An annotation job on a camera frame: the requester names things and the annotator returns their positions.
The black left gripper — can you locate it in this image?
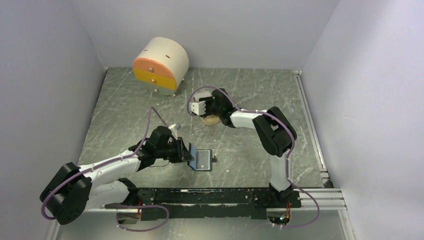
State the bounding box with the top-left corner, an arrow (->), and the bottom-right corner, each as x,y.
155,136 -> 194,163

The black leather card holder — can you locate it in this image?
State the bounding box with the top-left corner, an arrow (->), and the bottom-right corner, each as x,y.
187,143 -> 217,172

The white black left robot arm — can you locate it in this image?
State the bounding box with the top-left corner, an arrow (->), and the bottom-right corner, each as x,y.
39,123 -> 194,225

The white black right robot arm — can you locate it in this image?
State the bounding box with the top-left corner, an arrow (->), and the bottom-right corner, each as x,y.
186,86 -> 297,207

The stack of credit cards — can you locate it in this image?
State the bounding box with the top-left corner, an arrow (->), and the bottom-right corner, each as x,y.
193,91 -> 212,102

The beige oval plastic tray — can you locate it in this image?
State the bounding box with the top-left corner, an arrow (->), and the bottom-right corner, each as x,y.
200,114 -> 221,126

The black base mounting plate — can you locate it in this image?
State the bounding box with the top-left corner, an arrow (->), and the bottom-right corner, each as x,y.
104,187 -> 302,221

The cream mini drawer cabinet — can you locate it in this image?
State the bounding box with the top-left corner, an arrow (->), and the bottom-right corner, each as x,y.
132,37 -> 189,97

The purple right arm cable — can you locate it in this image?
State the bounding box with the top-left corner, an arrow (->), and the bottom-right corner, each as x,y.
186,86 -> 321,230

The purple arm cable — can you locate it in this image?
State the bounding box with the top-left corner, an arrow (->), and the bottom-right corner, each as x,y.
186,86 -> 321,230
40,106 -> 171,233

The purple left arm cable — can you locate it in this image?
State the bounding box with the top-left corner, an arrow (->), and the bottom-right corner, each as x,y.
40,106 -> 171,233

